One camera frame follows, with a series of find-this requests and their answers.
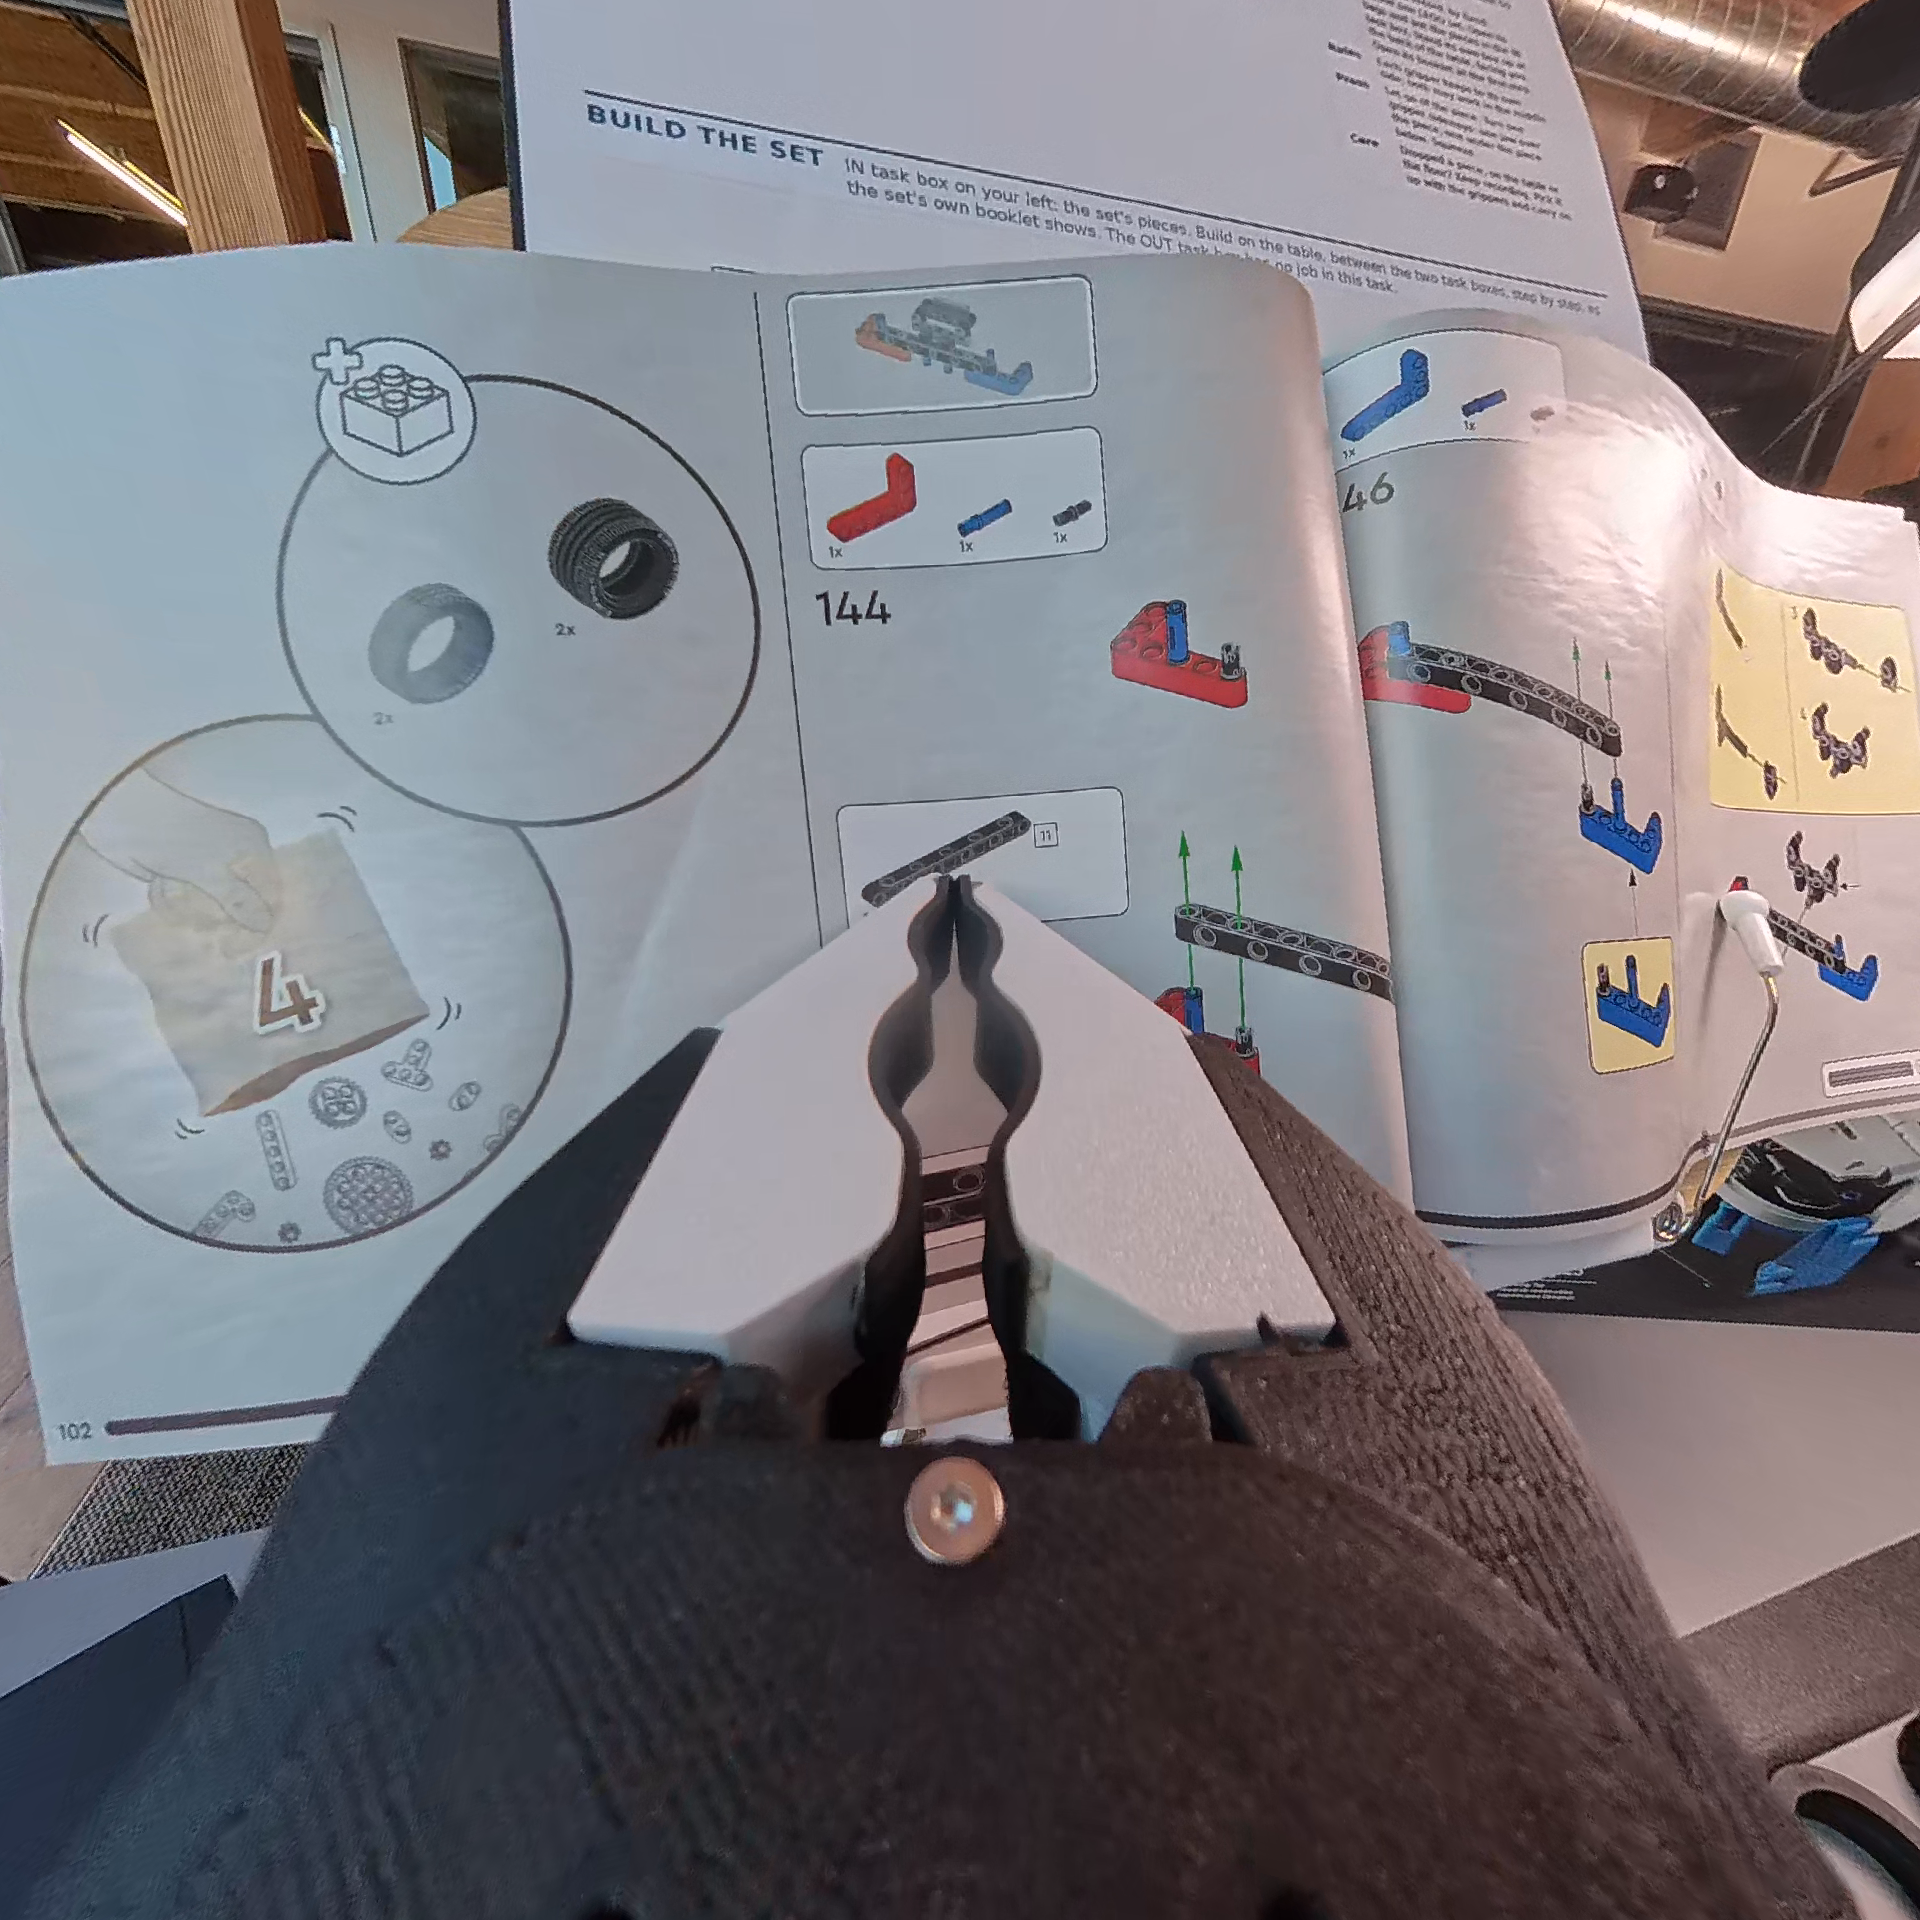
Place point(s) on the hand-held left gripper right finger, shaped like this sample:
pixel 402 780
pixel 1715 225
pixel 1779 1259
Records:
pixel 1168 1184

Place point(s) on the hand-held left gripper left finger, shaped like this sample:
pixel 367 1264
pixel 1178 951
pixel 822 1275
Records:
pixel 721 1200

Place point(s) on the lego set box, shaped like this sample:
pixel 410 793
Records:
pixel 1603 1288

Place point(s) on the lego instruction booklet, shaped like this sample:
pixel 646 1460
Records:
pixel 450 524

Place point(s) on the printed task sheet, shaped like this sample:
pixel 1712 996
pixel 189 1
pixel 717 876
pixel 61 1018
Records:
pixel 1052 88

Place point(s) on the black lamp head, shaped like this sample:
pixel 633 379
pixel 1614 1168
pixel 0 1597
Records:
pixel 1857 44

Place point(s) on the black security camera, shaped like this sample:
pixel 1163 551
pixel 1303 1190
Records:
pixel 1663 194

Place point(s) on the wooden post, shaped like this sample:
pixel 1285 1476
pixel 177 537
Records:
pixel 225 120

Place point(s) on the silver air duct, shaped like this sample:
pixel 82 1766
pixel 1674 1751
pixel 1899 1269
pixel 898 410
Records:
pixel 1680 59

